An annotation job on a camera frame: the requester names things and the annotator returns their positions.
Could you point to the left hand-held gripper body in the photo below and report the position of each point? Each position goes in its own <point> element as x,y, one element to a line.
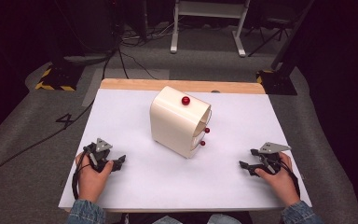
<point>99,152</point>

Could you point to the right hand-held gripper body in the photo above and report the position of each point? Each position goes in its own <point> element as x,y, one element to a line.
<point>272,155</point>

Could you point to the cream cabinet with red knobs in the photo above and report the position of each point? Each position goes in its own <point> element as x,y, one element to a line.
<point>171,124</point>

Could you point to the person's right hand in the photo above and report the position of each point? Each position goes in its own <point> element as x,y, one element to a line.
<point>276,185</point>

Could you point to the person's left hand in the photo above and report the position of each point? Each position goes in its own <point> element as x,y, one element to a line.
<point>91,182</point>

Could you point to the white table mat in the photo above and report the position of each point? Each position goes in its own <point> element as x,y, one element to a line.
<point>136,174</point>

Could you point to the black stand base striped tape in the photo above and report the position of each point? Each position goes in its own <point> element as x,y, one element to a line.
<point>60,77</point>
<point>276,82</point>

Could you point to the wooden table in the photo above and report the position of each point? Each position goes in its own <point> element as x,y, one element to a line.
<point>155,84</point>

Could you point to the black tripod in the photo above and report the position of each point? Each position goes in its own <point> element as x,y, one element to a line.
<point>272,29</point>

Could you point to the black slanted stand post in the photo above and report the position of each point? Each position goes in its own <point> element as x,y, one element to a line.
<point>292,34</point>

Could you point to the white desk frame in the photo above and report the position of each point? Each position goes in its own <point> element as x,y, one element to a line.
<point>209,11</point>

